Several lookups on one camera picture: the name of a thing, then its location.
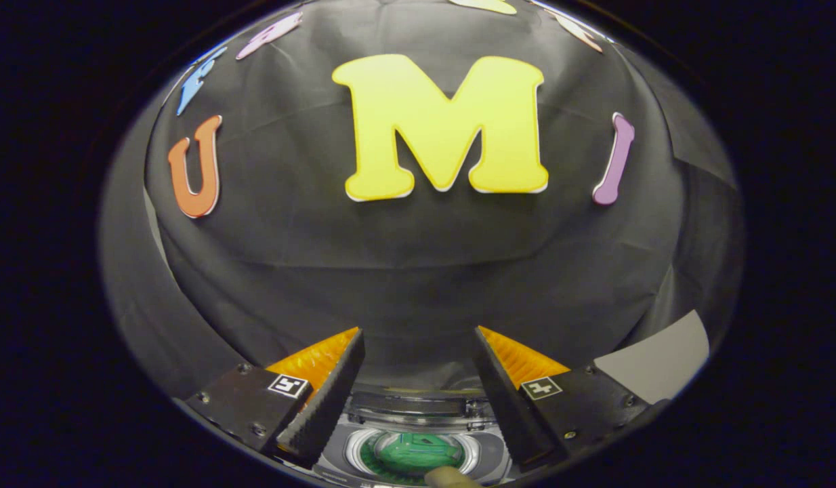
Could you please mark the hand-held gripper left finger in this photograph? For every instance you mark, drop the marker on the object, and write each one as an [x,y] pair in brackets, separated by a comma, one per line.
[330,400]

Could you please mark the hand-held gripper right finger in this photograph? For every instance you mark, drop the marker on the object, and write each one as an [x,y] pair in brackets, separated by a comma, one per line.
[505,400]

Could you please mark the grey washing machine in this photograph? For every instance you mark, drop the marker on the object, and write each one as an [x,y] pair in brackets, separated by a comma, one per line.
[489,454]

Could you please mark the green polo shirt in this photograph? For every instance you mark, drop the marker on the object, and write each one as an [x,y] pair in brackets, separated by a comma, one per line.
[418,453]

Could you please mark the black backdrop cloth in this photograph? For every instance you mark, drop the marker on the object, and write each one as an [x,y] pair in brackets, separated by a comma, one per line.
[425,271]

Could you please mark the beige cabinet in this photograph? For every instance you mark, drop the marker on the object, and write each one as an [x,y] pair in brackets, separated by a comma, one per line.
[662,359]

